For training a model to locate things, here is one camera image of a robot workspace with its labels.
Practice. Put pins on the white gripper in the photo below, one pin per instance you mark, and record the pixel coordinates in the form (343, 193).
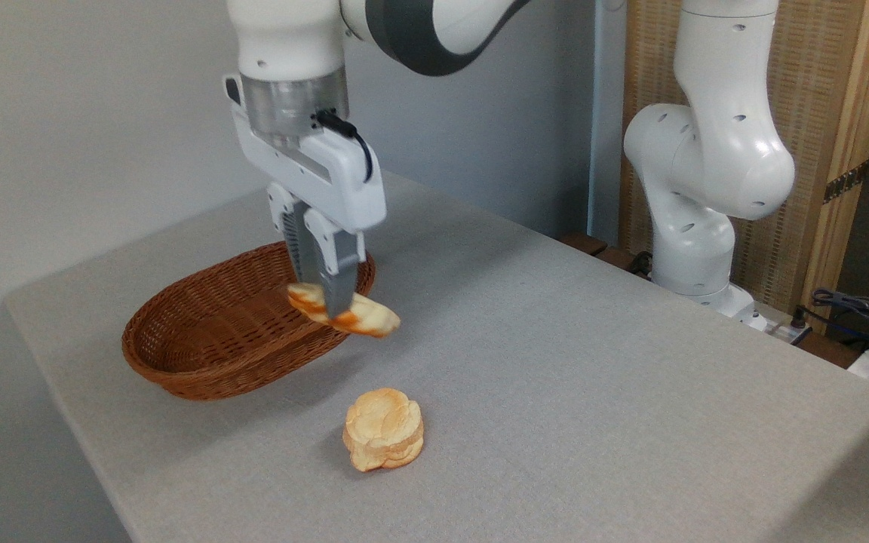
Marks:
(336, 185)

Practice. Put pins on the long braided bread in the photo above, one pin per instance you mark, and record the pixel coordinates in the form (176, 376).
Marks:
(370, 317)

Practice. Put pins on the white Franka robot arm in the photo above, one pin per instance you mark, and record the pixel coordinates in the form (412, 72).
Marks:
(291, 38)

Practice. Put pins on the brown wicker basket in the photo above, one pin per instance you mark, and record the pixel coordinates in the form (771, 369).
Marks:
(201, 332)

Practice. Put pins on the round flower-shaped bread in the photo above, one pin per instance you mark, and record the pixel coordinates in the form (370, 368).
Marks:
(383, 430)

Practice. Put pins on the silver metal wrist flange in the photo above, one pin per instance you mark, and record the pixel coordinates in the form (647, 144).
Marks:
(291, 105)

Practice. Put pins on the dark brown wooden board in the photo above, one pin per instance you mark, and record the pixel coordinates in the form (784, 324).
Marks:
(593, 245)

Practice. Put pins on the wooden folding screen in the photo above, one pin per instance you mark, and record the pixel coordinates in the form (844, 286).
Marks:
(815, 90)

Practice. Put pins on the dark metal screen hinge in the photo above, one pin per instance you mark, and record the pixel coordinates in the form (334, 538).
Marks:
(845, 182)

